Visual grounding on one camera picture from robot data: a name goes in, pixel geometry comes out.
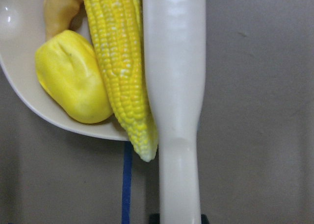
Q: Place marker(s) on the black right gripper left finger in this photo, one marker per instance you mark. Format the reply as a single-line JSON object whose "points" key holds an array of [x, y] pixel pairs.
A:
{"points": [[154, 218]]}

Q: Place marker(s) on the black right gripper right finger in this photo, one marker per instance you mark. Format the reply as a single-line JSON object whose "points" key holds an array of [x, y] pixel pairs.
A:
{"points": [[204, 219]]}

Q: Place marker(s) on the yellow toy corn cob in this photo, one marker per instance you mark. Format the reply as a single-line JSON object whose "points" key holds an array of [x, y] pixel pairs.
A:
{"points": [[116, 30]]}

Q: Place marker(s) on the beige plastic dustpan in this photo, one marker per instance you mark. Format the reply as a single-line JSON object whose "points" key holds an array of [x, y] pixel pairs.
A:
{"points": [[22, 32]]}

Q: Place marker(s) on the beige brush black bristles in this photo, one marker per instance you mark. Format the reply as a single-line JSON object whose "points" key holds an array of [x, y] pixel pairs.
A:
{"points": [[175, 69]]}

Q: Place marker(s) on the tan toy ginger root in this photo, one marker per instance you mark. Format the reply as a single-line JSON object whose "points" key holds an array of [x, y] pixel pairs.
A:
{"points": [[58, 15]]}

